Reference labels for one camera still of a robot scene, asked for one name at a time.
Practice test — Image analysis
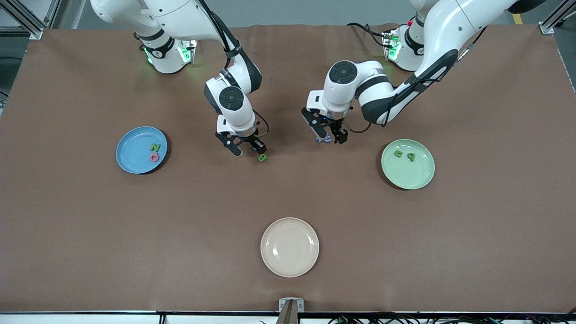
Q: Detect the blue plate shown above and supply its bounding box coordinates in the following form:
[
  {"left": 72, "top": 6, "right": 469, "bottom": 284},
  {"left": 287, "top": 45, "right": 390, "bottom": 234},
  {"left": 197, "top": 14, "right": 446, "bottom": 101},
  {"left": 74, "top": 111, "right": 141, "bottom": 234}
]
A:
[{"left": 116, "top": 126, "right": 168, "bottom": 175}]

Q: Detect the cream plate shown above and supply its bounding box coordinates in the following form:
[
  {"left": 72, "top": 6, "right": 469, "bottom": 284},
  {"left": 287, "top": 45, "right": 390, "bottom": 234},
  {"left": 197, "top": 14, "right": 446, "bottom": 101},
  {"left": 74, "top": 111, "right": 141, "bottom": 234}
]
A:
[{"left": 260, "top": 217, "right": 320, "bottom": 278}]

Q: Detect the aluminium frame post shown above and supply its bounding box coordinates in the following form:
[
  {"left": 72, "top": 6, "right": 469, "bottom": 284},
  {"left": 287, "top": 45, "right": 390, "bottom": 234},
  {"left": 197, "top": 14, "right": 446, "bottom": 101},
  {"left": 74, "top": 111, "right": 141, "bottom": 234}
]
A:
[
  {"left": 0, "top": 0, "right": 61, "bottom": 40},
  {"left": 539, "top": 0, "right": 567, "bottom": 34}
]

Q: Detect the black base power cable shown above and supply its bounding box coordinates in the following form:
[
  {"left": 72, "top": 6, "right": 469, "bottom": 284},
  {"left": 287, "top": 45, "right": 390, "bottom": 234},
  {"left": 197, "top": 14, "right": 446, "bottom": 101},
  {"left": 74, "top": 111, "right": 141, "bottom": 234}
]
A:
[{"left": 346, "top": 22, "right": 388, "bottom": 48}]

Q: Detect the black cable bundle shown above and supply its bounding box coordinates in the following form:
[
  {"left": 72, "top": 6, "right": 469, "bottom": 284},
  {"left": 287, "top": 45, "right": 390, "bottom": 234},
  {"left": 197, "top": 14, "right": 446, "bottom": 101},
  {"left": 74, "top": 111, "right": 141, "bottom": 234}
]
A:
[{"left": 328, "top": 313, "right": 576, "bottom": 324}]

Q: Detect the white table edge rail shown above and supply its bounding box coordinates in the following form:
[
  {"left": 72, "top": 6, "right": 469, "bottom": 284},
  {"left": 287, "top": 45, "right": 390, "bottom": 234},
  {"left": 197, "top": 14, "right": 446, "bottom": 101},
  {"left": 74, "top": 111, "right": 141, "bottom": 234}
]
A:
[{"left": 0, "top": 313, "right": 576, "bottom": 324}]

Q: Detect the green plate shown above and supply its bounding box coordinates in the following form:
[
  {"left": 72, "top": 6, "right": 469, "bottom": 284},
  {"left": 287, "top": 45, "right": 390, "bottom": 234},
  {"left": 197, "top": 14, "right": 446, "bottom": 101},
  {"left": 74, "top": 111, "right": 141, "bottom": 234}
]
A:
[{"left": 381, "top": 139, "right": 436, "bottom": 190}]

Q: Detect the brown table cover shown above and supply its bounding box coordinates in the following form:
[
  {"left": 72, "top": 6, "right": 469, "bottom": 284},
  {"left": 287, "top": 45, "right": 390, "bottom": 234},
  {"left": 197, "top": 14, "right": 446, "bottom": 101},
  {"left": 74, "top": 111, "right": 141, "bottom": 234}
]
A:
[{"left": 0, "top": 22, "right": 576, "bottom": 314}]

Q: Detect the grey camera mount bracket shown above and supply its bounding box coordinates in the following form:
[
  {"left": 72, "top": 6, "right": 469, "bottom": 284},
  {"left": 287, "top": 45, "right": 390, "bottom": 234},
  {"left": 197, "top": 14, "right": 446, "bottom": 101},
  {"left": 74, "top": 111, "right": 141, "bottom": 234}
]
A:
[{"left": 279, "top": 298, "right": 305, "bottom": 324}]

